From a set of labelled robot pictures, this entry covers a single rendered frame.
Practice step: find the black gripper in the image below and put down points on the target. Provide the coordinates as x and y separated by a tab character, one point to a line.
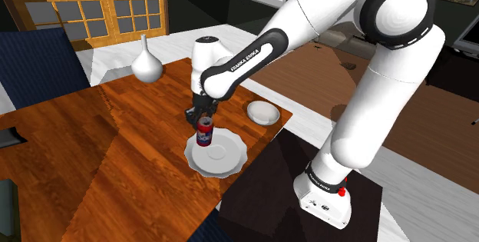
204	103

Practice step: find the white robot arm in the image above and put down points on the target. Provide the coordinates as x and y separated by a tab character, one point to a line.
378	95

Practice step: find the red and blue can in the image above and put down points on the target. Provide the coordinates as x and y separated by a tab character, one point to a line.
204	133

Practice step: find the white scalloped plate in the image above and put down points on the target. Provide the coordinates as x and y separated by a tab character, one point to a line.
221	157

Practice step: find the small white bowl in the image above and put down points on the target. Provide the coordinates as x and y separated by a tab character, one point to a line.
263	113

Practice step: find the white vase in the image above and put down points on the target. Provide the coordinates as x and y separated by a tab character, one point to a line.
146	67

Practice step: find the wooden table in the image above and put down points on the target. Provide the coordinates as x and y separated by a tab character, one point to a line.
123	151

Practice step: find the dark robot stand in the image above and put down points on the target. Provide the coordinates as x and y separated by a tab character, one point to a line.
262	188

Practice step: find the dark blue chair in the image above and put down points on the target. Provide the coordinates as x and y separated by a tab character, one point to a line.
37	65
206	230

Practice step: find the wooden door with glass panes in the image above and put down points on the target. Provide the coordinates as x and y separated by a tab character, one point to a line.
97	5

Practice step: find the grey screen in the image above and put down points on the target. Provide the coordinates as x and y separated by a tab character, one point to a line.
468	39

